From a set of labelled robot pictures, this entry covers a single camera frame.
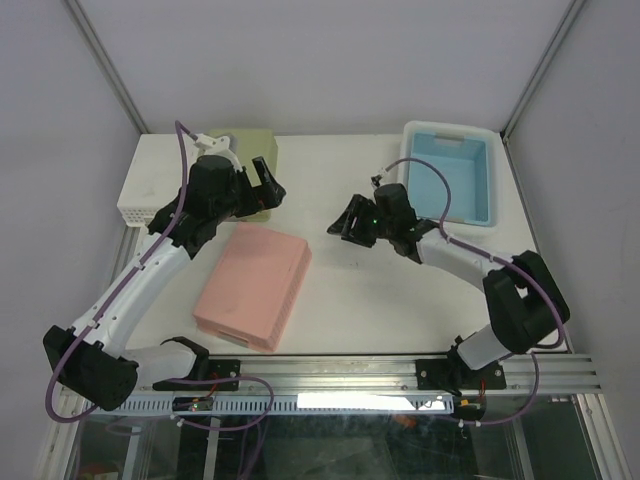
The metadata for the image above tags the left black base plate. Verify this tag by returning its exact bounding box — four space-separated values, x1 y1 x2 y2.
152 358 241 393

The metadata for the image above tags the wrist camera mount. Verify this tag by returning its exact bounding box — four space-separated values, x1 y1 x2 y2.
370 167 389 189
195 134 243 172

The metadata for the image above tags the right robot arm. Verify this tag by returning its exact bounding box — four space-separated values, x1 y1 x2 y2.
327 183 570 387

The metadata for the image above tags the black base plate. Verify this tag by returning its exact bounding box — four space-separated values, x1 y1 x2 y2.
152 358 241 393
415 358 506 395

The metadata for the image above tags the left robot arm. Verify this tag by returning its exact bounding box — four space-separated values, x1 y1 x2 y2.
43 155 286 411

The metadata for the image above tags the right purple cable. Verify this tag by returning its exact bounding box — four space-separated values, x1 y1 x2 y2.
384 157 574 429

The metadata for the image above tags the blue basket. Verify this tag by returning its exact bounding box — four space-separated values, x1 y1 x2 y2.
406 130 493 227

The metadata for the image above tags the purple cable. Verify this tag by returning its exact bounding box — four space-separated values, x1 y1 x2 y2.
384 157 574 429
44 119 201 426

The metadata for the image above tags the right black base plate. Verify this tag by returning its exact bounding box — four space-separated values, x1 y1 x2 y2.
415 358 506 395

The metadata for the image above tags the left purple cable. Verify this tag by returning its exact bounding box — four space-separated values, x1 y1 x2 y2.
44 119 201 426

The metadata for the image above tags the pink perforated basket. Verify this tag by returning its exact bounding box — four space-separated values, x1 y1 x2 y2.
192 223 312 353

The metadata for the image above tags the white perforated basket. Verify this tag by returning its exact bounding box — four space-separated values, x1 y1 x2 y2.
117 134 182 228

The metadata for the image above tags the green perforated basket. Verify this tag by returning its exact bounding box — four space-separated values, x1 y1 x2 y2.
213 129 278 223

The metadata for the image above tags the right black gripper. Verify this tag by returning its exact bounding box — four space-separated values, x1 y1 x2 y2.
325 195 394 248

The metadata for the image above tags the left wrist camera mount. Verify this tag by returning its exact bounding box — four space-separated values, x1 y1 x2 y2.
195 134 243 172

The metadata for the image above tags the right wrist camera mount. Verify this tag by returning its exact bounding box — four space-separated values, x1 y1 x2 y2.
370 167 389 189

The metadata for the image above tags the aluminium mounting rail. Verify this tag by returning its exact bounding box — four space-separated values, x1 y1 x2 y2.
119 355 599 401

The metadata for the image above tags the white slotted cable duct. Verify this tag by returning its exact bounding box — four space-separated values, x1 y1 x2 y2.
119 395 456 416

